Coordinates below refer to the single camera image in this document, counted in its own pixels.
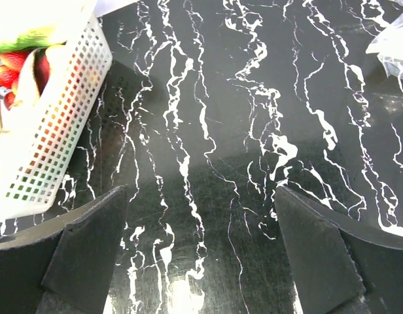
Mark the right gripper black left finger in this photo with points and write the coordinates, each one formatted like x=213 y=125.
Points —
x=71 y=256

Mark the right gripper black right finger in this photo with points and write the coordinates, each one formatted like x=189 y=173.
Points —
x=339 y=265

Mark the white perforated plastic basket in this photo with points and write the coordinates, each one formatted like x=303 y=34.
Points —
x=37 y=143

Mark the red cherry tomato bunch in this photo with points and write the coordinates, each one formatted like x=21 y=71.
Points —
x=10 y=68

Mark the green white napa cabbage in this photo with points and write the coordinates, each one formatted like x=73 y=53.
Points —
x=19 y=39

